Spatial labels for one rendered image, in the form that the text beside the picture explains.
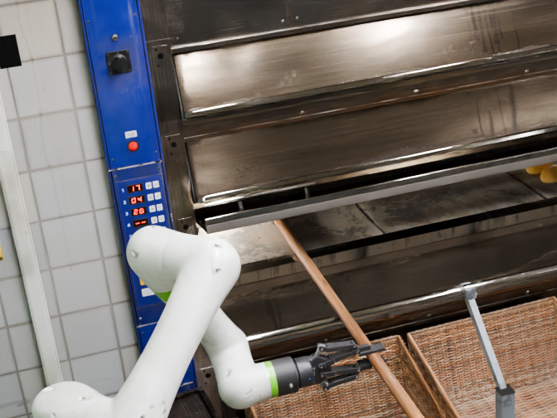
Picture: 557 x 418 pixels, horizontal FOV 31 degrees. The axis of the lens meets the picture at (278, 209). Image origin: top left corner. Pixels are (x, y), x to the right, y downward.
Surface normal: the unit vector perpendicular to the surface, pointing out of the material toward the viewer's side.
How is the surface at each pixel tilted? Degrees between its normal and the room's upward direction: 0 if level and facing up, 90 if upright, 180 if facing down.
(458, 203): 0
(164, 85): 90
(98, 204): 90
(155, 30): 90
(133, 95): 90
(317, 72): 70
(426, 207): 0
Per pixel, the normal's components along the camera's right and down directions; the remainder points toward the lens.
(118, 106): 0.28, 0.36
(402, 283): 0.22, 0.03
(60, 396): -0.14, -0.88
